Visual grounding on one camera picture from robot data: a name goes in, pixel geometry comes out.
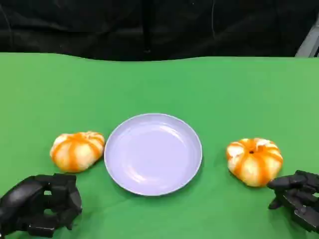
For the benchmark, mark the black backdrop curtain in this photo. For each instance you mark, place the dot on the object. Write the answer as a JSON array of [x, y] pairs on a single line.
[[99, 27]]

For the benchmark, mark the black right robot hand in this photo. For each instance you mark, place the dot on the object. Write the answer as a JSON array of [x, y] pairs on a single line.
[[302, 196]]

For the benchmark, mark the grey metal frame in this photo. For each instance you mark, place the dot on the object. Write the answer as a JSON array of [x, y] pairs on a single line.
[[310, 42]]

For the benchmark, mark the green table cloth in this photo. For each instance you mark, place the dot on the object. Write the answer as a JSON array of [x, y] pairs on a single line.
[[159, 87]]

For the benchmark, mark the lilac plate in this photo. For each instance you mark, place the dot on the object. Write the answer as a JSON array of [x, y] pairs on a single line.
[[153, 154]]

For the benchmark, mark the orange white toy bread roll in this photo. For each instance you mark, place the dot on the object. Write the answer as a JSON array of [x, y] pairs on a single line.
[[76, 152], [254, 163]]

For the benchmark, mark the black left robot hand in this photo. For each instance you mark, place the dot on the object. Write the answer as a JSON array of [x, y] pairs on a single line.
[[23, 196]]

